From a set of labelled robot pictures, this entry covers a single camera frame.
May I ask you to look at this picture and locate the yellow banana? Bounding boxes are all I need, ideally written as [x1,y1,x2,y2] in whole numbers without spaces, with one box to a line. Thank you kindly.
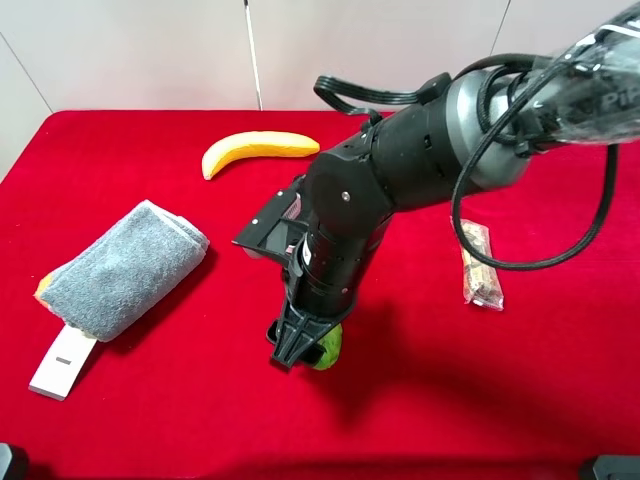
[201,131,320,180]

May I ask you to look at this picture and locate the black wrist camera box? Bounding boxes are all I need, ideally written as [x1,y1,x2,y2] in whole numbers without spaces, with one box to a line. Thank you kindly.
[232,175,309,267]

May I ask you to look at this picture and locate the white flat remote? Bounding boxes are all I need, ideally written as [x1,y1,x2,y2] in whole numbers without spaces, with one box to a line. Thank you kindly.
[28,325,97,401]

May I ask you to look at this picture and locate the green lime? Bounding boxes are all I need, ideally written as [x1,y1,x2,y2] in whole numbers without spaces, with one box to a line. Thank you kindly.
[313,324,343,371]

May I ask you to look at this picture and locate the black braided cable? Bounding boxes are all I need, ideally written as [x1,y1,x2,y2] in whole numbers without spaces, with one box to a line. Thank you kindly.
[451,29,620,272]

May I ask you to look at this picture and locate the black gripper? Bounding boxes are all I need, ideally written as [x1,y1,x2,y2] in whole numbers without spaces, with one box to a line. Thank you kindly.
[266,221,385,370]

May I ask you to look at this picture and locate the black flat ribbon cable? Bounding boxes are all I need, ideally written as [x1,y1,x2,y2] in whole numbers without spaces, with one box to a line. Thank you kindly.
[312,72,454,117]

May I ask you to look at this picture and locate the red velvet tablecloth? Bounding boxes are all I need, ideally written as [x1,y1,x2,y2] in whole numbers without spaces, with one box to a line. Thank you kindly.
[1,111,639,479]

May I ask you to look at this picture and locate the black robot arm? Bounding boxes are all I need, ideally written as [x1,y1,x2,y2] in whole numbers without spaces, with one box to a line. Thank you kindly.
[253,6,639,369]

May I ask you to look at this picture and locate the clear snack packet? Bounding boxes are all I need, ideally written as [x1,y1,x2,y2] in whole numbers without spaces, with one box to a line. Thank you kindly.
[461,219,504,311]

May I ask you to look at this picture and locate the folded grey towel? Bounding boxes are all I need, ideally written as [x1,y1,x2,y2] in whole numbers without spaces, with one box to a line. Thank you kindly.
[42,200,209,342]

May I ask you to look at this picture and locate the orange object under towel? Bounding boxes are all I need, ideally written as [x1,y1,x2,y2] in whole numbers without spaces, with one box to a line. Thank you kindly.
[34,273,53,308]

